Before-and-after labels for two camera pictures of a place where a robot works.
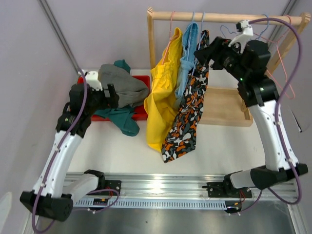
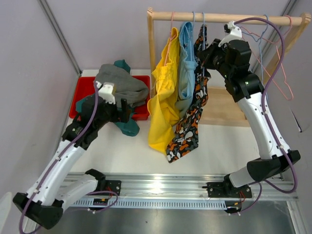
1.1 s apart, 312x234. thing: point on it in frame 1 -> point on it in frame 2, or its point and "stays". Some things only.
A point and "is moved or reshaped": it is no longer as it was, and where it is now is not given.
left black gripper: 110,102 -> 123,115
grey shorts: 131,92 stays
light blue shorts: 190,31 is moved or reshaped
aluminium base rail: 182,186 stays
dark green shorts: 123,115 stays
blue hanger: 234,32 is moved or reshaped
